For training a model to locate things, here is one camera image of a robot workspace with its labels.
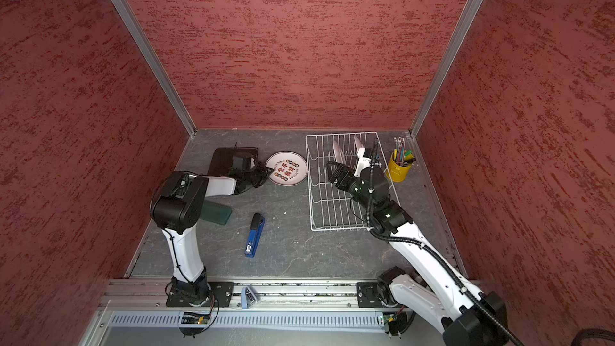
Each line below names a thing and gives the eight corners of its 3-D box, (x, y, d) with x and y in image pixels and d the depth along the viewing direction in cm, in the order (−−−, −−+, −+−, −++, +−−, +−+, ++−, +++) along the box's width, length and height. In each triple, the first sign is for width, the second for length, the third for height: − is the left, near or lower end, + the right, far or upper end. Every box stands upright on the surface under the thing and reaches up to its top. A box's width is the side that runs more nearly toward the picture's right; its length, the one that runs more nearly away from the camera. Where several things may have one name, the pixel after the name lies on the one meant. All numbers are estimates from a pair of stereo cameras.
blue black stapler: (246, 257, 84) (243, 252, 80) (255, 218, 93) (252, 212, 89) (257, 257, 84) (254, 253, 80) (265, 218, 93) (263, 213, 89)
